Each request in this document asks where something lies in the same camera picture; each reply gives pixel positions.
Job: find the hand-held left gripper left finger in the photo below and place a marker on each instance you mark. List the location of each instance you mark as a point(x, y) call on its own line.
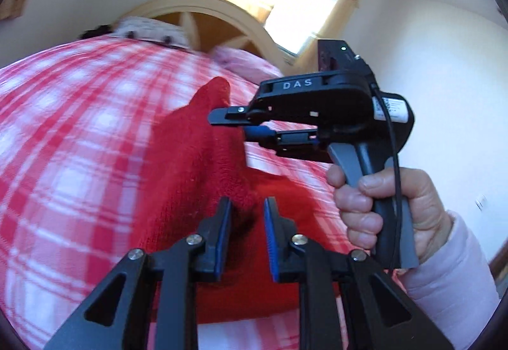
point(223, 242)

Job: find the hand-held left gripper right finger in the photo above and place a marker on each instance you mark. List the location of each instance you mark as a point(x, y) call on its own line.
point(272, 244)

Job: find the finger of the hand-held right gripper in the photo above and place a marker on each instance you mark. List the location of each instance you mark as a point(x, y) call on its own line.
point(258, 132)
point(230, 115)

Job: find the red knitted sweater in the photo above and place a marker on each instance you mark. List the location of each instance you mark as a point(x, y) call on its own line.
point(186, 159)

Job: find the person's right forearm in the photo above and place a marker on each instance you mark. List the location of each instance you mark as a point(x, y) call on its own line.
point(448, 286)

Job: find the person's right hand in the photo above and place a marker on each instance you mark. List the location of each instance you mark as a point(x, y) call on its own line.
point(426, 211)

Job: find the pink pillow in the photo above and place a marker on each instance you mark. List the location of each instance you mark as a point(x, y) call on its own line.
point(254, 66)

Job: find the cream wooden headboard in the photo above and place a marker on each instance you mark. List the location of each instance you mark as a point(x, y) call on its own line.
point(238, 18)

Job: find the white patterned pillow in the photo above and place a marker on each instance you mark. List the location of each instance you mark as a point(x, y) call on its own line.
point(147, 30)

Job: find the red plaid bed sheet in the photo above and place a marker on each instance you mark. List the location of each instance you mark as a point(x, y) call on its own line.
point(79, 135)

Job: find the dark cloth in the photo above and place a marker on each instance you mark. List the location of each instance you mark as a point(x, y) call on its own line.
point(97, 31)

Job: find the white wall outlet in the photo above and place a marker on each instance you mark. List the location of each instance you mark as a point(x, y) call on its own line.
point(481, 201)

